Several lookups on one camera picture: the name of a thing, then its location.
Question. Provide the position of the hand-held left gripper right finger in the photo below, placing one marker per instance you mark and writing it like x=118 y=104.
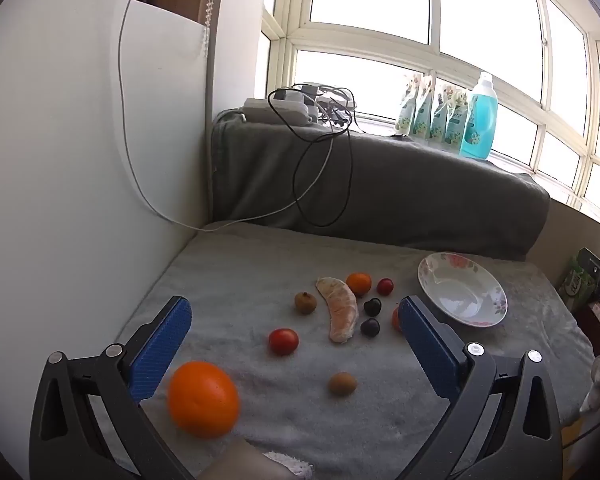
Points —
x=430 y=345

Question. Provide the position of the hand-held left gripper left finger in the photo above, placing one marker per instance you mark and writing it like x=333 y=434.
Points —
x=162 y=345

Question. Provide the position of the small mandarin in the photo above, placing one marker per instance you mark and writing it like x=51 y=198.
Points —
x=395 y=318
x=358 y=283

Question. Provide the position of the dark plum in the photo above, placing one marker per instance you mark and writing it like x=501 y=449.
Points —
x=372 y=306
x=370 y=327

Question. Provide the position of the white floral plate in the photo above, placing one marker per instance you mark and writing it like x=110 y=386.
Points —
x=460 y=290

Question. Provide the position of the large orange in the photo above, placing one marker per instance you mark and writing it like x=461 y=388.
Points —
x=203 y=400

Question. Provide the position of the large red cherry tomato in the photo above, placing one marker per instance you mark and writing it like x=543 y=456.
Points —
x=283 y=341

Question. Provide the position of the brown longan with stem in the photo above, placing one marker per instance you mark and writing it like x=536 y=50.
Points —
x=305 y=303

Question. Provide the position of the small red cherry tomato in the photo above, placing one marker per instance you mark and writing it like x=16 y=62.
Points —
x=385 y=286

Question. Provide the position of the smooth brown longan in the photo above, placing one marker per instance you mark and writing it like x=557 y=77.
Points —
x=342 y=383

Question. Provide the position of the peeled pomelo segment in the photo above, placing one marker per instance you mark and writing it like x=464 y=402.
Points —
x=341 y=310

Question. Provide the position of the light grey fleece blanket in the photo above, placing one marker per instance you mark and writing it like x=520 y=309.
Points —
x=260 y=270

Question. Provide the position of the grey plush backrest cushion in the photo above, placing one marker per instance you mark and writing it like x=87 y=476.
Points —
x=430 y=190

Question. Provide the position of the green and white box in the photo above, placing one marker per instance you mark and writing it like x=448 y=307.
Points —
x=575 y=282

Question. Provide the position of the white fluffy cloth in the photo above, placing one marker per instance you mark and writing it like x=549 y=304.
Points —
x=290 y=466

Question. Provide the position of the white cabinet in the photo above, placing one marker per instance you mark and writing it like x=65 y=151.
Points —
x=55 y=160

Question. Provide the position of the floral refill pouch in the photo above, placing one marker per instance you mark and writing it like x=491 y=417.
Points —
x=457 y=122
x=440 y=117
x=423 y=112
x=405 y=105

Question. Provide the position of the blue detergent bottle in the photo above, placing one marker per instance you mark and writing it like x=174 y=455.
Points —
x=477 y=120

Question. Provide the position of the white power strip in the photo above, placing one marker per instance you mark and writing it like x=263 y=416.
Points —
x=275 y=109

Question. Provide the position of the white power adapter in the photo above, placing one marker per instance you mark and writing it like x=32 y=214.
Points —
x=310 y=90

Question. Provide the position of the white window frame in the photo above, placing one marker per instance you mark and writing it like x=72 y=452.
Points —
x=360 y=37

